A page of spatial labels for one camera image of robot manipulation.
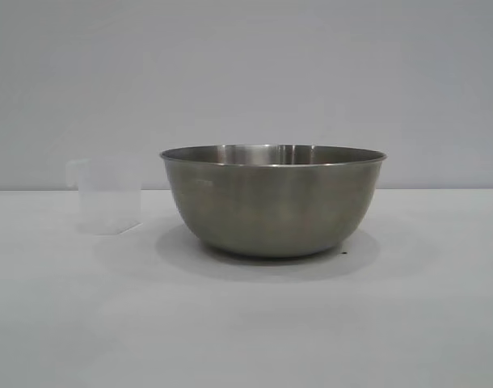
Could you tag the stainless steel mixing bowl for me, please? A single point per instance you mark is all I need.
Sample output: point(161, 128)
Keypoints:
point(270, 202)

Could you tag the translucent plastic measuring cup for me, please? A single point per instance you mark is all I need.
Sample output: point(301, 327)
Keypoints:
point(109, 194)

